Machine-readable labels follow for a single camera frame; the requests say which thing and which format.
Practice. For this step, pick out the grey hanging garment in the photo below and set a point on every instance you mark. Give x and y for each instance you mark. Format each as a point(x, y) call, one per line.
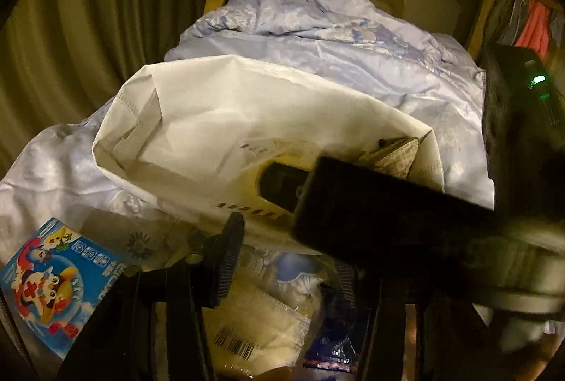
point(503, 14)

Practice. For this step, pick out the green curtain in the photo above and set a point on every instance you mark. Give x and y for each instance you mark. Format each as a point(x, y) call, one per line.
point(88, 32)

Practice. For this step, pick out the blue cartoon plaster box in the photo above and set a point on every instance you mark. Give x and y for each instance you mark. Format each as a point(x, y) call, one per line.
point(48, 288)

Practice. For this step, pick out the white paper bag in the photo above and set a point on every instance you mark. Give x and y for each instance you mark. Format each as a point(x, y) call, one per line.
point(220, 129)

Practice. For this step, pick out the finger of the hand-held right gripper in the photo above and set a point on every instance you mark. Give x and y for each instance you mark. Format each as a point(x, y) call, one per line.
point(388, 209)

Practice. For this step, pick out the pink hanging garment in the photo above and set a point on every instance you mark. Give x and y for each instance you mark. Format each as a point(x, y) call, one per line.
point(532, 25)

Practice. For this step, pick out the light blue floral blanket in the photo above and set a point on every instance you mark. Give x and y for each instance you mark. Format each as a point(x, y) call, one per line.
point(331, 41)

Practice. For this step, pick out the clear bag with yellow sponge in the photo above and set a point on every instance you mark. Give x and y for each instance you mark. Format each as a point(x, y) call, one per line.
point(260, 319)

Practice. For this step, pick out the plaid cloth pouch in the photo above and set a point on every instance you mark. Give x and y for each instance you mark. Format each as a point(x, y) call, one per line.
point(397, 151)

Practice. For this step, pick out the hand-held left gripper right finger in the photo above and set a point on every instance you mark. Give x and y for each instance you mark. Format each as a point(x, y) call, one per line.
point(397, 341)

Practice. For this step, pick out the blue snack packet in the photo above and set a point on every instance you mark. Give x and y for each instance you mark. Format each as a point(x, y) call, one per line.
point(335, 337)

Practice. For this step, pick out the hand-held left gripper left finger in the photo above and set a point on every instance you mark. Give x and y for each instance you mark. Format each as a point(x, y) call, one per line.
point(227, 262)

